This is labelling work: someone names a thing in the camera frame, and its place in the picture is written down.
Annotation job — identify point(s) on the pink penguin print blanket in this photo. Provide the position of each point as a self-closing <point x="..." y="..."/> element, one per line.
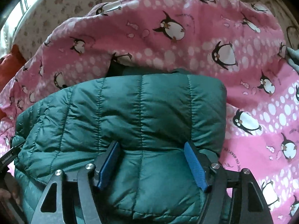
<point x="177" y="42"/>

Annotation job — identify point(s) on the green quilted puffer jacket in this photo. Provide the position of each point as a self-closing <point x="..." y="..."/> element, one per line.
<point x="130" y="121"/>

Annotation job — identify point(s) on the grey cloth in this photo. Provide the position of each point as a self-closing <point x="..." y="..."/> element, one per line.
<point x="293" y="58"/>

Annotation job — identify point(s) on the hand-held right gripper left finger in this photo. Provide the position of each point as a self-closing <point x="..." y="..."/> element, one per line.
<point x="108" y="165"/>

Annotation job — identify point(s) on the red ruffled cushion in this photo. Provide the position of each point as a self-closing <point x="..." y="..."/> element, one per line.
<point x="11" y="61"/>

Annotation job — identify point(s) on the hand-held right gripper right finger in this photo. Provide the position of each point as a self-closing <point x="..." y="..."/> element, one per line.
<point x="196" y="165"/>

